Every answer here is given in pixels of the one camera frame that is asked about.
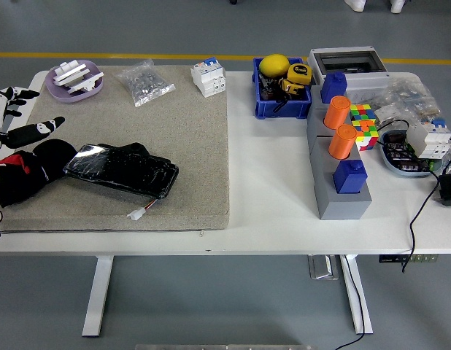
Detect grey block holder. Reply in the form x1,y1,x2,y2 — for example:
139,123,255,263
306,85,373,221

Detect black adapter cable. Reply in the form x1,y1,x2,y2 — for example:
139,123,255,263
401,152,451,274

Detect yellow lemon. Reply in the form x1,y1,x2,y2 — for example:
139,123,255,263
259,53,291,78

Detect grey electrical enclosure box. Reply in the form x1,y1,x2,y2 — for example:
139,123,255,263
307,46,391,106

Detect black power adapter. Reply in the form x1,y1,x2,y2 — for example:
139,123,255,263
433,174,451,208

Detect white table leg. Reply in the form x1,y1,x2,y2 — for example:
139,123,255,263
82,255,115,337
340,254,374,335

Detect orange cylinder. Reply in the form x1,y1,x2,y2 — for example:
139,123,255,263
323,96,352,131
328,124,358,160

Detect black plastic-wrapped panel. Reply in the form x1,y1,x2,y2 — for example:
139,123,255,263
63,142,180,200

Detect colourful puzzle cube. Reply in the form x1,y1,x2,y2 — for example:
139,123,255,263
349,104,378,125
352,120,380,152

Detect blue-grey tray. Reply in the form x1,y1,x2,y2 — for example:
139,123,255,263
378,129,446,179

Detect black electronic modules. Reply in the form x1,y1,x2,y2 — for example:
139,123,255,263
384,133,431,173

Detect yellow tape measure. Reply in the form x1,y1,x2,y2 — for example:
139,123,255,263
286,63,312,87
279,77,307,97

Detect white plug with coloured wires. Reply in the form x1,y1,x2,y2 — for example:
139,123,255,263
126,198,161,222

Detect table control panel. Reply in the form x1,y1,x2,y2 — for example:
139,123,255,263
379,254,439,264

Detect blue plastic bin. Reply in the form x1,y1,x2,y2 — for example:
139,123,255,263
252,56,314,120

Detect clear bags of parts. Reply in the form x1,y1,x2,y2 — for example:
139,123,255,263
367,74,444,127

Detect purple tray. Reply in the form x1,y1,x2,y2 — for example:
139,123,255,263
45,60,104,104

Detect white circuit breaker, blue levers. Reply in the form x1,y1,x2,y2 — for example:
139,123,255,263
406,118,451,160
190,56,227,98

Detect clear bag of screws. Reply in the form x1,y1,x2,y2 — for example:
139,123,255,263
113,58,177,108

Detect black floor cable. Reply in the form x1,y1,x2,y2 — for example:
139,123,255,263
334,254,366,350

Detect grey-brown mat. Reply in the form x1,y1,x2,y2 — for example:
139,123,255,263
0,64,232,234

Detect blue block with knob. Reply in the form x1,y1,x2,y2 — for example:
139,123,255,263
333,159,369,195
320,71,348,105

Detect white plastic bracket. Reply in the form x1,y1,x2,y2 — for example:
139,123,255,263
66,71,104,96
53,60,90,87

